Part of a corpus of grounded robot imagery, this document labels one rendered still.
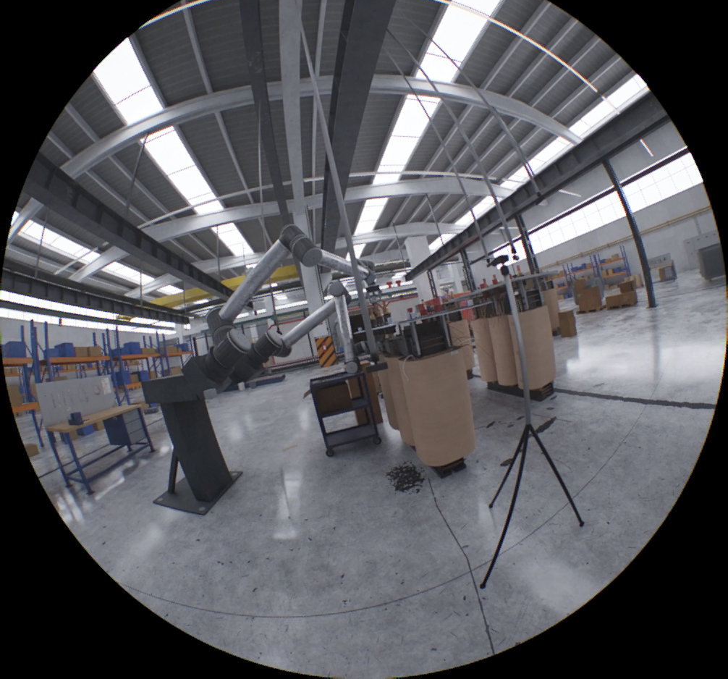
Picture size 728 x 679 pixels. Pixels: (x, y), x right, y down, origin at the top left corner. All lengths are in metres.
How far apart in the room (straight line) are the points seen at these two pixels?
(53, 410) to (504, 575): 5.03
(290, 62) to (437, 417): 7.94
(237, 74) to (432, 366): 9.72
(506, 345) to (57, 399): 6.43
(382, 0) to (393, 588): 4.87
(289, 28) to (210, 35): 2.89
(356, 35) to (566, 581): 4.84
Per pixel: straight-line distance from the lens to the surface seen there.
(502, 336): 3.39
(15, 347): 7.60
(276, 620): 1.65
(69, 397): 4.85
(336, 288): 2.28
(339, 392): 2.84
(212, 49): 9.55
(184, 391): 2.08
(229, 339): 1.73
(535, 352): 3.15
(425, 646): 1.41
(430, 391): 1.78
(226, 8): 9.00
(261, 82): 6.28
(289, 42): 7.50
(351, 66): 3.93
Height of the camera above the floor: 1.36
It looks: 4 degrees up
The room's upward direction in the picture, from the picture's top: 12 degrees counter-clockwise
